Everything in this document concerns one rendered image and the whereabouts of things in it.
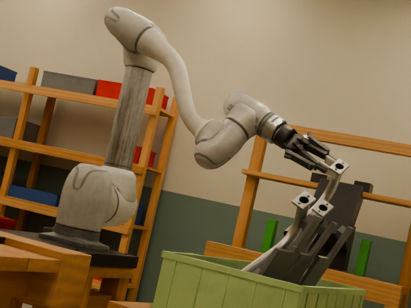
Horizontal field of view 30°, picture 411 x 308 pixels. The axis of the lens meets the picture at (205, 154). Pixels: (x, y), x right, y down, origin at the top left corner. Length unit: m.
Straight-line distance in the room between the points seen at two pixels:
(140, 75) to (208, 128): 0.49
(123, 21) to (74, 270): 0.95
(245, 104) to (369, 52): 5.16
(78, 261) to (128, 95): 0.84
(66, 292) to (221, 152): 0.65
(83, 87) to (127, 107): 5.09
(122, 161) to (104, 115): 5.57
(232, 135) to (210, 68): 5.56
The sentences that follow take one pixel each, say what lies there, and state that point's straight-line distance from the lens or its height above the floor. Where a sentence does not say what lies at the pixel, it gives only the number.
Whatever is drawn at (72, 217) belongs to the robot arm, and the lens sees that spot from 2.56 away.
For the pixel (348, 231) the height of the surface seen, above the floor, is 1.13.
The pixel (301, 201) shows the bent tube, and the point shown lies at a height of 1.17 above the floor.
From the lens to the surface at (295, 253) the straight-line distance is 2.11.
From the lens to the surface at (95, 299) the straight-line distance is 2.57.
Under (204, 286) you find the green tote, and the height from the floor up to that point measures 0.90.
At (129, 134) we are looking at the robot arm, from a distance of 2.77.
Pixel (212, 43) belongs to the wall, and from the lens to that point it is 8.01.
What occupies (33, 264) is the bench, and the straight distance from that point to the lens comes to 1.99.
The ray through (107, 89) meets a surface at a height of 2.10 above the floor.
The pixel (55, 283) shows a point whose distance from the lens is 2.10.
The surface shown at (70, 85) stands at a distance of 7.94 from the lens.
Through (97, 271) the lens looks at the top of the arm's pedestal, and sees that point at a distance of 2.49.
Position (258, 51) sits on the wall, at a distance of 7.83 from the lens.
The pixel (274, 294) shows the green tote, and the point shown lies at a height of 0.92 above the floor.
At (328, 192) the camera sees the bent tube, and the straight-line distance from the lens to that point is 2.43.
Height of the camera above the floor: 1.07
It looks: 5 degrees up
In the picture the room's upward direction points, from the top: 13 degrees clockwise
